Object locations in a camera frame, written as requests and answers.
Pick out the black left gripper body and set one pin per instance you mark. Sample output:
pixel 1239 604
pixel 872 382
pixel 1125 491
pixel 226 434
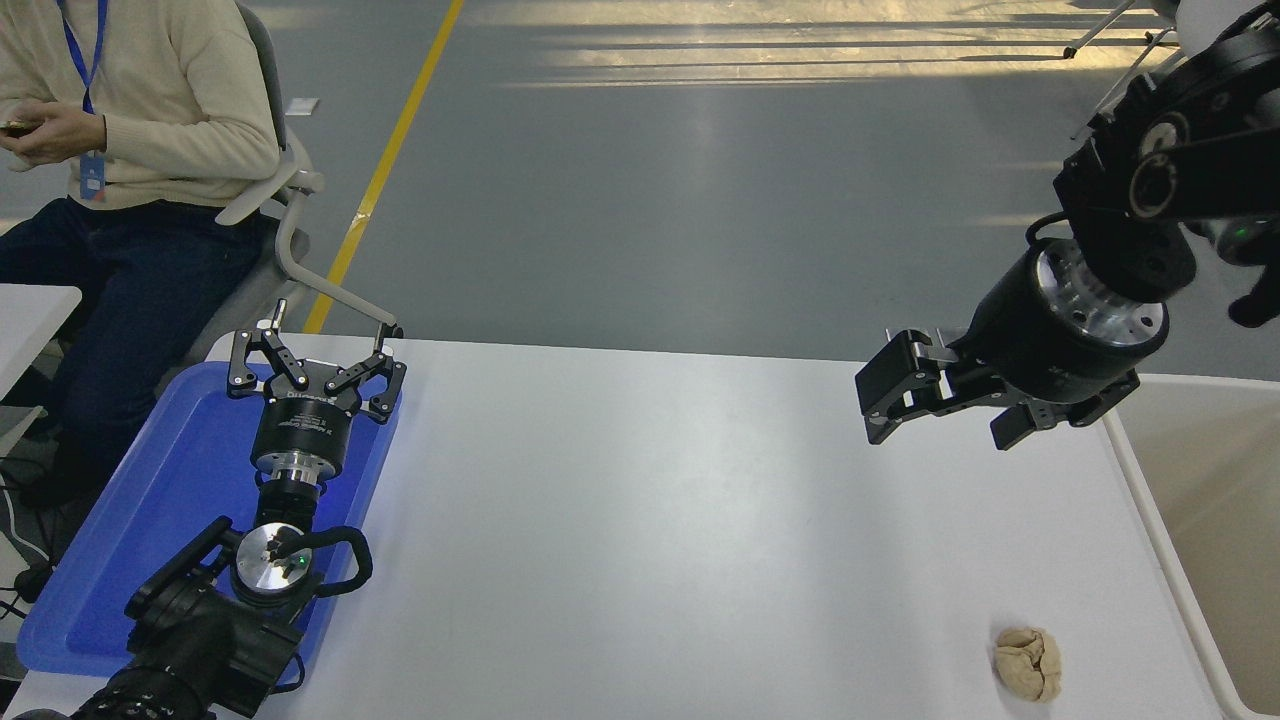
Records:
pixel 300 425

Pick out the grey office chair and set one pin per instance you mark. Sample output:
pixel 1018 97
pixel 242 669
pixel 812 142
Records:
pixel 300 182

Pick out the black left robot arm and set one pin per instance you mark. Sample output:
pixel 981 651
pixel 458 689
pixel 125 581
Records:
pixel 215 650

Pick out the person's left hand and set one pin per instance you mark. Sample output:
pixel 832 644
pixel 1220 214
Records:
pixel 65 135

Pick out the blue plastic tray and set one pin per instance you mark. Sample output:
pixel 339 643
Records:
pixel 150 520

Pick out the dark phone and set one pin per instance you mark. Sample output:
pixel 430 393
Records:
pixel 15 127

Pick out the person's left forearm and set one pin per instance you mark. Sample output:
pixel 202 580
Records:
pixel 200 150

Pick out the large pale bin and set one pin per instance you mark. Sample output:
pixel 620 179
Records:
pixel 1220 520

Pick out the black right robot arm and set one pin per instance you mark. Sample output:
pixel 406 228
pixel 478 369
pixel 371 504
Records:
pixel 1200 130

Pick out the white chair metal legs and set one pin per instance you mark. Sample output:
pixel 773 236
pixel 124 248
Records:
pixel 1200 15

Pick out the small white table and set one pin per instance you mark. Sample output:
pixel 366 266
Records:
pixel 30 320

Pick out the person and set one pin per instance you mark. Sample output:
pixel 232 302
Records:
pixel 180 90

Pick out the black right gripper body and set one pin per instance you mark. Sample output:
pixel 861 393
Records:
pixel 1040 340

